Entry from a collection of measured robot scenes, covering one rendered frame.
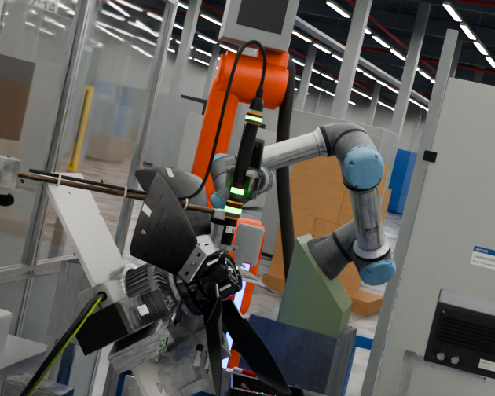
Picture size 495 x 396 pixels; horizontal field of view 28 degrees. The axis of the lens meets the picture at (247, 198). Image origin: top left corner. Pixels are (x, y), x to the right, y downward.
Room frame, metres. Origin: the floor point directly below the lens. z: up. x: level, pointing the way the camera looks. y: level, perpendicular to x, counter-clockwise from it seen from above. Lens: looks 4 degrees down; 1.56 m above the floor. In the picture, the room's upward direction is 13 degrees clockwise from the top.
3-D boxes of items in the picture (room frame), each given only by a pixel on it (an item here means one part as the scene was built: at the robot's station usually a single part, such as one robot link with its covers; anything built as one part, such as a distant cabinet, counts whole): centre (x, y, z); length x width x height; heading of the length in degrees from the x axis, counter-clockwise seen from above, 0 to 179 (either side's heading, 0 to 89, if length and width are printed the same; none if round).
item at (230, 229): (2.60, 0.03, 1.46); 0.04 x 0.04 x 0.46
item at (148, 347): (2.27, 0.17, 1.03); 0.15 x 0.10 x 0.14; 78
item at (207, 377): (2.57, 0.04, 0.91); 0.12 x 0.08 x 0.12; 78
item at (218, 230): (2.59, 0.04, 1.31); 0.09 x 0.07 x 0.10; 113
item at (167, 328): (2.26, 0.11, 1.08); 0.07 x 0.04 x 0.06; 179
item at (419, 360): (2.82, -0.66, 1.04); 0.24 x 0.03 x 0.03; 78
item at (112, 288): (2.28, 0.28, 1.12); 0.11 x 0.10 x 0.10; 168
